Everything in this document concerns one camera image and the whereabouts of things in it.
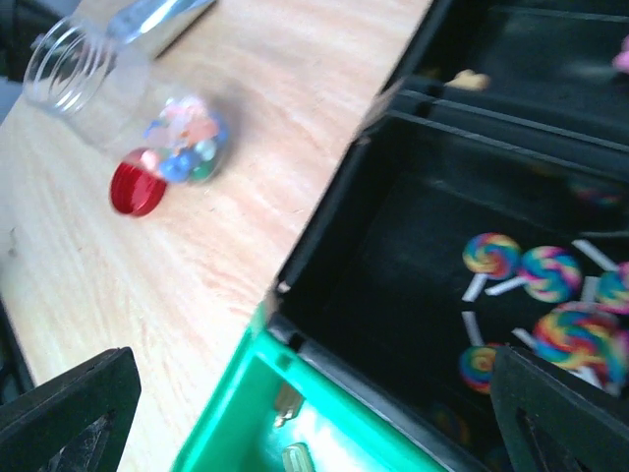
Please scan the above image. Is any metal scoop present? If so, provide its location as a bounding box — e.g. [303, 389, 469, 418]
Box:
[106, 0, 215, 59]

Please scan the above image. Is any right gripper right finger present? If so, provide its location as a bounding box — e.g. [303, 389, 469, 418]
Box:
[490, 347, 628, 471]

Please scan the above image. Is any red jar lid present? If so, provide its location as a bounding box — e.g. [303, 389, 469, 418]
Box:
[109, 147, 167, 217]

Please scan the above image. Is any black bin with star candies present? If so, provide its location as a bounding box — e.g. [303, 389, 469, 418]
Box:
[387, 1, 628, 151]

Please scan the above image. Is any dark rainbow swirl lollipop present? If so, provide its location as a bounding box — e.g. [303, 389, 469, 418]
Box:
[458, 311, 498, 394]

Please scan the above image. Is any blue pink swirl lollipop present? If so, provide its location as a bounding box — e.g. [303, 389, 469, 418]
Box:
[485, 246, 583, 304]

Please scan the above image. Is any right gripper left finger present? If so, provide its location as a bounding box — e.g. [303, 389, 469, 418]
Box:
[1, 347, 142, 471]

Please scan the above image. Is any clear plastic jar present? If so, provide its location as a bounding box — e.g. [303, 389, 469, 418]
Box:
[23, 17, 229, 184]

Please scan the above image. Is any black bin with lollipops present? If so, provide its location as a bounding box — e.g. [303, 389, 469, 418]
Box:
[266, 108, 628, 471]

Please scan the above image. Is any green bin with gummies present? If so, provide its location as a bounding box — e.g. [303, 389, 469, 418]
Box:
[172, 306, 442, 471]

